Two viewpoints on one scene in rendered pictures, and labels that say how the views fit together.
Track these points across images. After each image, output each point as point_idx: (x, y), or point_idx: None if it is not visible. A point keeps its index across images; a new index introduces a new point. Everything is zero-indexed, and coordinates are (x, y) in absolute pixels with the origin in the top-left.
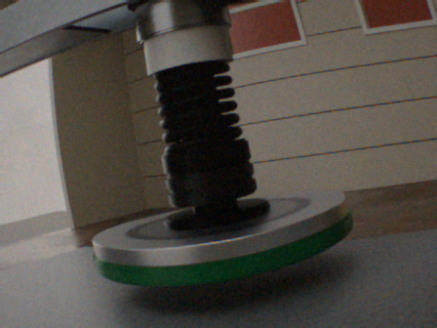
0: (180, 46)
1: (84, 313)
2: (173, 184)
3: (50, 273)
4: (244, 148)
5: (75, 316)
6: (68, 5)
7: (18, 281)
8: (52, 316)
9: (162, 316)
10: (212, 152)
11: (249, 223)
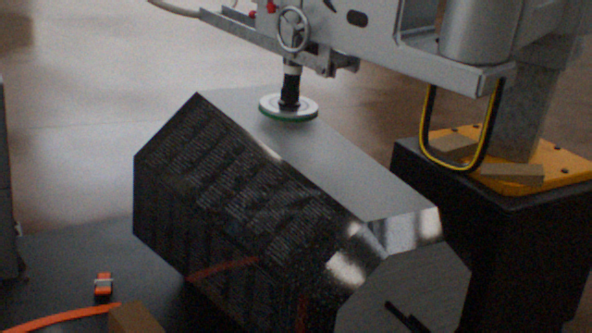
0: (288, 69)
1: (250, 115)
2: (280, 94)
3: (252, 95)
4: (295, 93)
5: (247, 115)
6: (266, 44)
7: (239, 95)
8: (241, 113)
9: (265, 121)
10: (288, 92)
11: (288, 109)
